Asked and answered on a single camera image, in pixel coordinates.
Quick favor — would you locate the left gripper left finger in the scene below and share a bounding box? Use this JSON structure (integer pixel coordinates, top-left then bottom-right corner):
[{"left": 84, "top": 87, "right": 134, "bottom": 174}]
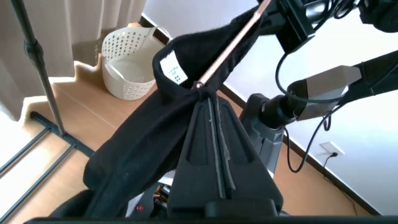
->
[{"left": 167, "top": 98, "right": 225, "bottom": 218}]

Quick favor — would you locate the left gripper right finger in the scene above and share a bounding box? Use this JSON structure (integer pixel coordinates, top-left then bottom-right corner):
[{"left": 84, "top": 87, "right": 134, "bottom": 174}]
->
[{"left": 216, "top": 96, "right": 284, "bottom": 218}]

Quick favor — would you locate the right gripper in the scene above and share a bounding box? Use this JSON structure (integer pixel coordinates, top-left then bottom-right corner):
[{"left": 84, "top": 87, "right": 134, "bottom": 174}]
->
[{"left": 257, "top": 0, "right": 317, "bottom": 54}]

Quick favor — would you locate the black shirt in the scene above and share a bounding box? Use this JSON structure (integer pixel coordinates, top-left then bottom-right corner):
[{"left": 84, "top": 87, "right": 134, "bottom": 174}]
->
[{"left": 49, "top": 6, "right": 265, "bottom": 218}]

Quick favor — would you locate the pink clothes hanger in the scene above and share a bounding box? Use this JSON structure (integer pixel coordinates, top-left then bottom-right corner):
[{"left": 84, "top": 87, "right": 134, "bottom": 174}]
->
[{"left": 195, "top": 0, "right": 274, "bottom": 89}]

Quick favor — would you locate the white laundry basket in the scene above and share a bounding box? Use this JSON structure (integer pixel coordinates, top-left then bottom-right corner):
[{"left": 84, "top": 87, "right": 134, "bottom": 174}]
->
[{"left": 101, "top": 26, "right": 172, "bottom": 101}]

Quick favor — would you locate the black clothes rack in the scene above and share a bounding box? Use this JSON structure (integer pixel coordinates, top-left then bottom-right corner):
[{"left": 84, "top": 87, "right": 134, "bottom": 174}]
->
[{"left": 0, "top": 0, "right": 96, "bottom": 223}]

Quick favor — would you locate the beige curtain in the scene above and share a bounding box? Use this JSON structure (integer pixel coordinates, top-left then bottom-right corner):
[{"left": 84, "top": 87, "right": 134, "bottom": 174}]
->
[{"left": 0, "top": 0, "right": 147, "bottom": 122}]

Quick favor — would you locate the black cable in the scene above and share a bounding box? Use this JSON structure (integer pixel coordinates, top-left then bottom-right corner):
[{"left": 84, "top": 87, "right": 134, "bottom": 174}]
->
[
  {"left": 322, "top": 151, "right": 359, "bottom": 216},
  {"left": 283, "top": 105, "right": 345, "bottom": 174},
  {"left": 274, "top": 52, "right": 346, "bottom": 105}
]

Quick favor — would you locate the white wall socket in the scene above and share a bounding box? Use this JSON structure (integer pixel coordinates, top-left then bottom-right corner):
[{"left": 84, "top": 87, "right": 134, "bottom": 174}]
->
[{"left": 319, "top": 141, "right": 346, "bottom": 157}]

